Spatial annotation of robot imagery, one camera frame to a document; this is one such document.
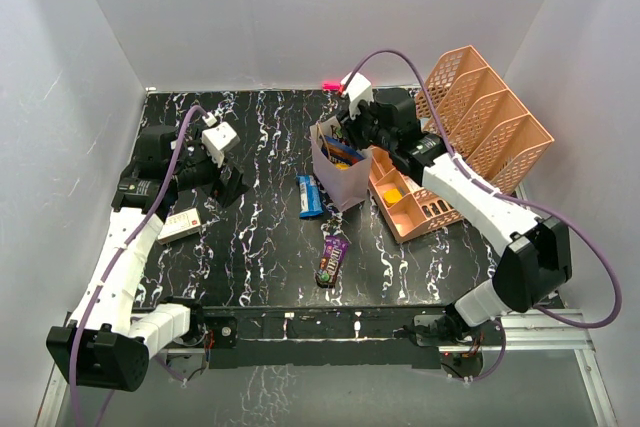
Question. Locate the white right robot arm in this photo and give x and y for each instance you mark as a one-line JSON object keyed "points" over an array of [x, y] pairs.
{"points": [[534, 253]]}

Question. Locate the pink tape marker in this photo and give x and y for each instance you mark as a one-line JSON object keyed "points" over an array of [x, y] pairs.
{"points": [[331, 86]]}

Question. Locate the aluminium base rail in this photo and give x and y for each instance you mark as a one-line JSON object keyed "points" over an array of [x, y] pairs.
{"points": [[228, 338]]}

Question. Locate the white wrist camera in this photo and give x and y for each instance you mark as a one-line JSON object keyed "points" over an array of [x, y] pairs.
{"points": [[218, 138], [357, 90]]}

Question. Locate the blue oreo snack pack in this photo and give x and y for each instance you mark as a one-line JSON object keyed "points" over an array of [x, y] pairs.
{"points": [[310, 201]]}

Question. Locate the purple m&m's bag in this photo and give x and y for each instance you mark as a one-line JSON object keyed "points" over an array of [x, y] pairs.
{"points": [[338, 135], [335, 249]]}

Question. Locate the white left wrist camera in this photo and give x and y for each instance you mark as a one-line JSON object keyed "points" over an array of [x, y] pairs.
{"points": [[218, 138]]}

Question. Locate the lilac paper bag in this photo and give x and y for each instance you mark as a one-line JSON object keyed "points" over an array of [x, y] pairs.
{"points": [[346, 188]]}

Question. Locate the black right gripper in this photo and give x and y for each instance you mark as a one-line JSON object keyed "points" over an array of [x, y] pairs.
{"points": [[350, 127]]}

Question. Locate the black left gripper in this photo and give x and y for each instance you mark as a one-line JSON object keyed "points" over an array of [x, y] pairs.
{"points": [[223, 192]]}

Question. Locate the white cardboard box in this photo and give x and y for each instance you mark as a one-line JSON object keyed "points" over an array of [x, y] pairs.
{"points": [[180, 225]]}

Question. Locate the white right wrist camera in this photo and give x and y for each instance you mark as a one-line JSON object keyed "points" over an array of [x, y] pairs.
{"points": [[357, 90]]}

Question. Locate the peach plastic desk organizer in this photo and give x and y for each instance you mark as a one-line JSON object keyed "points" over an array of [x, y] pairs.
{"points": [[486, 123]]}

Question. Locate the blue burts chips bag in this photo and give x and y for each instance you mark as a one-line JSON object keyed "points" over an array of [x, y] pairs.
{"points": [[339, 152]]}

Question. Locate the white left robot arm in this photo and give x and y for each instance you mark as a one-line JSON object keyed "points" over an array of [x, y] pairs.
{"points": [[120, 272]]}

